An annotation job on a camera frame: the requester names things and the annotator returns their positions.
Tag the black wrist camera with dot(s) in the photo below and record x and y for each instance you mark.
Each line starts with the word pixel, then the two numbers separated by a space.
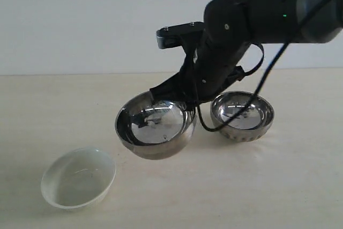
pixel 184 35

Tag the white ceramic bowl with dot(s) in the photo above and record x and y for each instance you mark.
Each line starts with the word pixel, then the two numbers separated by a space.
pixel 79 179

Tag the smooth stainless steel bowl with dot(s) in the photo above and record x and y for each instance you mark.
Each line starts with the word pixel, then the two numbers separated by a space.
pixel 154 130

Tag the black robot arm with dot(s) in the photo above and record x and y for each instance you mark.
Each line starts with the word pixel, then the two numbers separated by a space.
pixel 273 21

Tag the ribbed stainless steel bowl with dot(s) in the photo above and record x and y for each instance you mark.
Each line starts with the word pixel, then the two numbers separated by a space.
pixel 251 125

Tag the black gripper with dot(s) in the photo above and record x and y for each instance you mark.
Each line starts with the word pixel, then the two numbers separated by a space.
pixel 208 69

